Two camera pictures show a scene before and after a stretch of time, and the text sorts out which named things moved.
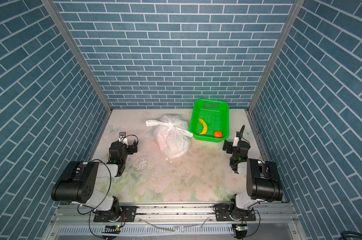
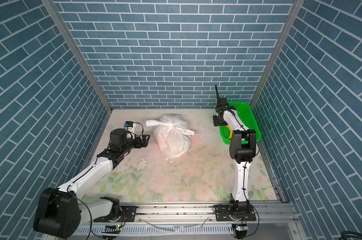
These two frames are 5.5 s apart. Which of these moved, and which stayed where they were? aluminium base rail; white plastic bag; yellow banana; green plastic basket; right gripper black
Moved: right gripper black; yellow banana; green plastic basket
Stayed: aluminium base rail; white plastic bag
